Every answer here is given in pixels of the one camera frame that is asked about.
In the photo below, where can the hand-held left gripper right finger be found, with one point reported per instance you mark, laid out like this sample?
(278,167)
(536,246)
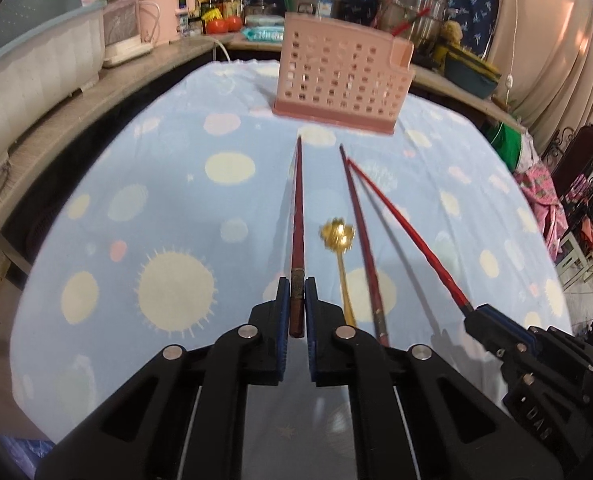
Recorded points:
(312,330)

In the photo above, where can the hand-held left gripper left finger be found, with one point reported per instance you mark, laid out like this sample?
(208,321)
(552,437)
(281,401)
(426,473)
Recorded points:
(281,330)

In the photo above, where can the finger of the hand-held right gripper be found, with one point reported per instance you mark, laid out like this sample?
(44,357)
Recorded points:
(506,324)
(496,342)

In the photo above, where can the dark maroon chopstick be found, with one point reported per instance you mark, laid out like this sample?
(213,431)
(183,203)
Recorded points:
(297,220)

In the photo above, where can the red chopstick black bands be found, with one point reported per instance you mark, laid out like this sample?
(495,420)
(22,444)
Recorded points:
(410,235)
(410,24)

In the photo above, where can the pink perforated utensil holder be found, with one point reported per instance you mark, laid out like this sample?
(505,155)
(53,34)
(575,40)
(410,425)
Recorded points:
(326,75)

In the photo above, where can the white stool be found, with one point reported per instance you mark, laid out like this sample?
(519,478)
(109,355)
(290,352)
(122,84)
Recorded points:
(576,260)

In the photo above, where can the gold flower spoon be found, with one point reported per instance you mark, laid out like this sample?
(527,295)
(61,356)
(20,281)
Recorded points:
(337,234)

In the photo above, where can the brown red chopstick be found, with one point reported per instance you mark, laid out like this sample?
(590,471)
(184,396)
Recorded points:
(359,230)

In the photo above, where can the pink floral cloth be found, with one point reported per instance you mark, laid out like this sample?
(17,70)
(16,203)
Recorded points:
(541,195)

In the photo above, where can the green cloth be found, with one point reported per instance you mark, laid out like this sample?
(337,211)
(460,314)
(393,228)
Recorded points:
(509,147)

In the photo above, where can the blue polka dot tablecloth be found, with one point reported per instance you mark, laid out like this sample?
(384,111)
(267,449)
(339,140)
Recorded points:
(176,185)

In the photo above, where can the dark wooden chair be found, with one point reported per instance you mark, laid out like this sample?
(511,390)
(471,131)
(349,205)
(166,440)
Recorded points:
(584,150)

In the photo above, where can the blue bowl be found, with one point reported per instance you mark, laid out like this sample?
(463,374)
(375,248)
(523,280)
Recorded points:
(471,78)

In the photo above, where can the yellow rim dish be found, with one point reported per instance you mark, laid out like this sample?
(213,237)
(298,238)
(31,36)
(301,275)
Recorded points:
(469,55)

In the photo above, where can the beige curtain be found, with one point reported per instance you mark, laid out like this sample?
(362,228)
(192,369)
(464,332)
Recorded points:
(551,35)

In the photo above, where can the blue wipes packet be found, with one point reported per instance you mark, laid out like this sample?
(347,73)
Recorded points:
(264,34)

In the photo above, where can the brown lumpy root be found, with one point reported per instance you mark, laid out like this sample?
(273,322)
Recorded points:
(450,32)

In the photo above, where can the red tomato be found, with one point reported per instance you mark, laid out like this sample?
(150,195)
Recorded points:
(216,25)
(234,23)

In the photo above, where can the oil bottle yellow label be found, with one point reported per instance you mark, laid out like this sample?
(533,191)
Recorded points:
(232,2)

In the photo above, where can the white box appliance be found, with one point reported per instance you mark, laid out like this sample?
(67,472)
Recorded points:
(121,25)

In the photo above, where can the pink countertop appliance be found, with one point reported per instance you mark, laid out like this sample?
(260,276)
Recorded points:
(161,5)

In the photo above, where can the white bin teal lid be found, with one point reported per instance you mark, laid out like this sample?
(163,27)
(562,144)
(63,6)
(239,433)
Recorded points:
(36,70)

